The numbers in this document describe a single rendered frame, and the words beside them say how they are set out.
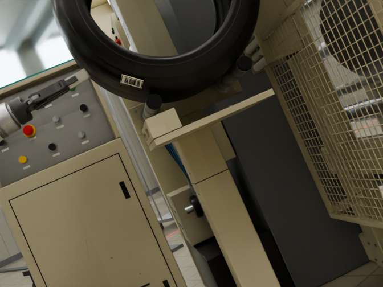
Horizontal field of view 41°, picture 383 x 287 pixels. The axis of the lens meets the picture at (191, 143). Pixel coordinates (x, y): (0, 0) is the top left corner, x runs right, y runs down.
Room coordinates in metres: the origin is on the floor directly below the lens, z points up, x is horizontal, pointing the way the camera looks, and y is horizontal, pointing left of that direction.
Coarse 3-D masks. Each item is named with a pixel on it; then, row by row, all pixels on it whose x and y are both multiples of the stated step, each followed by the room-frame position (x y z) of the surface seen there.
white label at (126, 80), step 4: (124, 76) 1.35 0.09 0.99; (128, 76) 1.35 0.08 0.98; (124, 80) 1.37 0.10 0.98; (128, 80) 1.37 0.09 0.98; (132, 80) 1.36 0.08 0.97; (136, 80) 1.36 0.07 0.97; (140, 80) 1.36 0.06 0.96; (128, 84) 1.38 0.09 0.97; (132, 84) 1.38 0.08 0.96; (136, 84) 1.38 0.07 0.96; (140, 84) 1.37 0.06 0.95; (140, 88) 1.39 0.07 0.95
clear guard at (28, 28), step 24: (0, 0) 2.10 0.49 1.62; (24, 0) 2.11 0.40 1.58; (48, 0) 2.12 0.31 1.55; (0, 24) 2.09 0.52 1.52; (24, 24) 2.10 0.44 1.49; (48, 24) 2.12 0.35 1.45; (0, 48) 2.08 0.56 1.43; (24, 48) 2.10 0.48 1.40; (48, 48) 2.11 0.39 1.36; (0, 72) 2.08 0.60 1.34; (24, 72) 2.09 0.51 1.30
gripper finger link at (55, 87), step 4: (60, 80) 1.42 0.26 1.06; (52, 84) 1.41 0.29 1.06; (56, 84) 1.41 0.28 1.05; (44, 88) 1.40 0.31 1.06; (48, 88) 1.40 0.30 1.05; (52, 88) 1.40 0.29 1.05; (56, 88) 1.41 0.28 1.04; (60, 88) 1.41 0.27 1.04; (64, 88) 1.42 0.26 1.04; (36, 92) 1.39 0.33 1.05; (40, 92) 1.39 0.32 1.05; (44, 92) 1.40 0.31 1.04; (48, 92) 1.40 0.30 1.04; (52, 92) 1.40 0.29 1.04; (56, 92) 1.42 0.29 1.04; (40, 96) 1.39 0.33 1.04; (44, 96) 1.39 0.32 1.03; (48, 96) 1.41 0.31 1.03; (36, 100) 1.38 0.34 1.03; (40, 100) 1.40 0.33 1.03
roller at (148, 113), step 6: (150, 96) 1.39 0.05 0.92; (156, 96) 1.40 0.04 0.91; (150, 102) 1.39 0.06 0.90; (156, 102) 1.40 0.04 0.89; (144, 108) 1.54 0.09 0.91; (150, 108) 1.40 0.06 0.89; (156, 108) 1.40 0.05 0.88; (144, 114) 1.62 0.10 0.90; (150, 114) 1.52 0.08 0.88; (156, 114) 1.57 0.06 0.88
